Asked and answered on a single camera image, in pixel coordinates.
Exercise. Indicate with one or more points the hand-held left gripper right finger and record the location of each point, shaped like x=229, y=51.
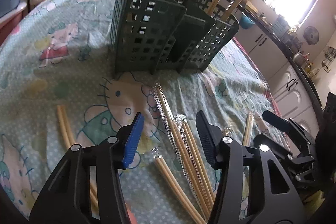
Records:
x=207, y=140

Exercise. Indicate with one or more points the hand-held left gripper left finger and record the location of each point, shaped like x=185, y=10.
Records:
x=132, y=142

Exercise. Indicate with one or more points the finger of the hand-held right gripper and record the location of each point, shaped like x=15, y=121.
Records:
x=275, y=120
x=281, y=150

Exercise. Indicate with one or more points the bunch of wooden chopsticks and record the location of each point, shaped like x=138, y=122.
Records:
x=181, y=187

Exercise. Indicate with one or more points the green plastic utensil basket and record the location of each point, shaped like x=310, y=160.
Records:
x=136, y=29

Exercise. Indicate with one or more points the white kitchen cabinets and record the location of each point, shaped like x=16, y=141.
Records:
x=283, y=64

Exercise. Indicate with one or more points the small round fan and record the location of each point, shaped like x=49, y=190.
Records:
x=311, y=35

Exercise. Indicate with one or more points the blue hanging bin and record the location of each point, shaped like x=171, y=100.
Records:
x=247, y=21

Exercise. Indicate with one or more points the cartoon cat print tablecloth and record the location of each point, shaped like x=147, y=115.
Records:
x=65, y=61

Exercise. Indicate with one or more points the drawer tower with cream drawer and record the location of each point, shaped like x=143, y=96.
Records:
x=11, y=1

